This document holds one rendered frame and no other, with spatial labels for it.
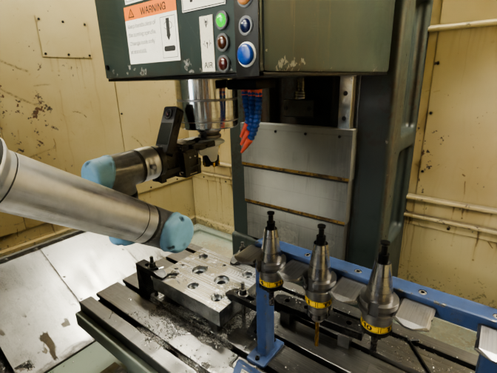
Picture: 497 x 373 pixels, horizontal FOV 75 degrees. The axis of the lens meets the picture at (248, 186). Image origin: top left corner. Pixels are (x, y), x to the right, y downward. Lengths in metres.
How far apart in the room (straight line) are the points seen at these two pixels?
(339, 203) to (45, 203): 0.96
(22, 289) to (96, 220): 1.18
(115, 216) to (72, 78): 1.31
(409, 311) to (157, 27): 0.66
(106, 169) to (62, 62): 1.15
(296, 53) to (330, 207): 0.75
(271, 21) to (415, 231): 1.25
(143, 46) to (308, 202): 0.82
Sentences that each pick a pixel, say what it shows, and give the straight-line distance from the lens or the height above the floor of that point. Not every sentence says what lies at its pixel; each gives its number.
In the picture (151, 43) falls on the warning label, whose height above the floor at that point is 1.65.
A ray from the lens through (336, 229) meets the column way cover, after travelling 1.27.
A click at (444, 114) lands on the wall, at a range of 1.47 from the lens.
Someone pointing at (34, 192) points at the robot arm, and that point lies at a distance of 0.48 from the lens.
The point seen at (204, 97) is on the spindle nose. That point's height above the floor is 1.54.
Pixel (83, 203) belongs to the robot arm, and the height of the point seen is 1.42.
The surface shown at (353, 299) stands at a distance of 0.62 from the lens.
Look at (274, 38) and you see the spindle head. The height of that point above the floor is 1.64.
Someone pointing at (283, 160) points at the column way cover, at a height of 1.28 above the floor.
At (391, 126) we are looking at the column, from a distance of 1.15.
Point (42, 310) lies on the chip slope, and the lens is 1.63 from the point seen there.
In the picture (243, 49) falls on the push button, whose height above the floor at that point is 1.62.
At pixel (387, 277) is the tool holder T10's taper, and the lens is 0.59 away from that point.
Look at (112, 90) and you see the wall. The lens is 1.89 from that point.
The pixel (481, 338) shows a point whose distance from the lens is 0.62.
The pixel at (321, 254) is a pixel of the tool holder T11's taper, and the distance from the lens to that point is 0.61.
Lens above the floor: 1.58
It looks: 18 degrees down
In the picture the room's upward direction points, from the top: 2 degrees counter-clockwise
